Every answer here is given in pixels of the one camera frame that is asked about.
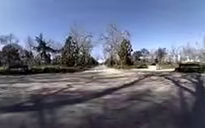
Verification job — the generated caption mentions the low green hedge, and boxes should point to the low green hedge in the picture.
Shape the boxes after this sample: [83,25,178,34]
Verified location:
[0,65,91,76]

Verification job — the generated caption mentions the dark bench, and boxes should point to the dark bench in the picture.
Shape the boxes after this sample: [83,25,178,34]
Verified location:
[175,62,205,74]

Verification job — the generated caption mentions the distant trees and bushes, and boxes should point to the distant trees and bushes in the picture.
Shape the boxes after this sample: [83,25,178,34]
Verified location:
[0,23,205,70]

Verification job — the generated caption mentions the pale paved path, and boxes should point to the pale paved path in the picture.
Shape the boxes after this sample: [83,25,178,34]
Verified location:
[0,64,205,128]

